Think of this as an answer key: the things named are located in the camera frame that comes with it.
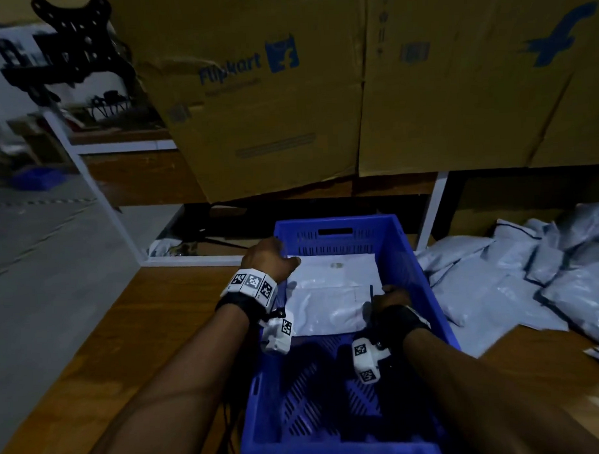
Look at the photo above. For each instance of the person's left hand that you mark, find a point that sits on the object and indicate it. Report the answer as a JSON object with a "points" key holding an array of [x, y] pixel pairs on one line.
{"points": [[269, 260]]}

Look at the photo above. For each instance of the person's right hand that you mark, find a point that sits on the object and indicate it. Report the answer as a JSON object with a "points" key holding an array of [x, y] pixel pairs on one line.
{"points": [[390, 305]]}

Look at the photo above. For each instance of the pile of grey mailer bags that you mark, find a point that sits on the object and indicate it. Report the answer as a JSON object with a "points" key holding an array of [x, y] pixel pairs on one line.
{"points": [[517, 285]]}

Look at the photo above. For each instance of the blue plastic crate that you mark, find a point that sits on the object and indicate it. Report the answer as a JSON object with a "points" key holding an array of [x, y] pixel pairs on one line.
{"points": [[316, 420]]}

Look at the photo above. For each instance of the person's right forearm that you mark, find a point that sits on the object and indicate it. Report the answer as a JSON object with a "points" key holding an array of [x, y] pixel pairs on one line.
{"points": [[492, 404]]}

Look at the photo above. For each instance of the person's left forearm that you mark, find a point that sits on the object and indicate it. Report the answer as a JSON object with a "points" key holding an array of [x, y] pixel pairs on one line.
{"points": [[159, 406]]}

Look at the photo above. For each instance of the right marker wristband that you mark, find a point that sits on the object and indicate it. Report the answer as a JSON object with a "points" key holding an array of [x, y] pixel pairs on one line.
{"points": [[401, 327]]}

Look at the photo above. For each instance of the marker wristband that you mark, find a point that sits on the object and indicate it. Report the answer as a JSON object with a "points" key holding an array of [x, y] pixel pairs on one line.
{"points": [[248, 290], [401, 327]]}

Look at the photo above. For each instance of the left marker wristband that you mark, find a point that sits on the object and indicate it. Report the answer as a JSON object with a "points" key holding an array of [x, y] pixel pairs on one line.
{"points": [[248, 290]]}

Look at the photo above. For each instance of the white metal shelf leg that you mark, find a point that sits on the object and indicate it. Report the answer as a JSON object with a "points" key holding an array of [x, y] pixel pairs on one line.
{"points": [[432, 210]]}

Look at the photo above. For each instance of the plain cardboard box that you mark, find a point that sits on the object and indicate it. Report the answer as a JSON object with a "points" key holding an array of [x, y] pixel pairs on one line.
{"points": [[266, 118]]}

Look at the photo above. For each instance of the wooden table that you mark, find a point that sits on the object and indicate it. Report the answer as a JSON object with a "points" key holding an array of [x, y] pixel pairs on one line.
{"points": [[98, 359]]}

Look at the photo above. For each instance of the small blue crate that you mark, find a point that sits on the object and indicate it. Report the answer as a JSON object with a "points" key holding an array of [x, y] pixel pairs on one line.
{"points": [[38, 179]]}

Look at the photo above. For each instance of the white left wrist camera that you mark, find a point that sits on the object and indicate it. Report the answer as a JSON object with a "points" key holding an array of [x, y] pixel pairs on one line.
{"points": [[279, 333]]}

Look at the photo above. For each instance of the white metal rack frame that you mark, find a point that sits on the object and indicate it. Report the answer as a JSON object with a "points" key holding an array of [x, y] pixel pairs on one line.
{"points": [[97, 192]]}

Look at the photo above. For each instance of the black metal bracket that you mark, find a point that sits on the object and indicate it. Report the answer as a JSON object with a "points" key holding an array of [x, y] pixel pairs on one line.
{"points": [[72, 41]]}

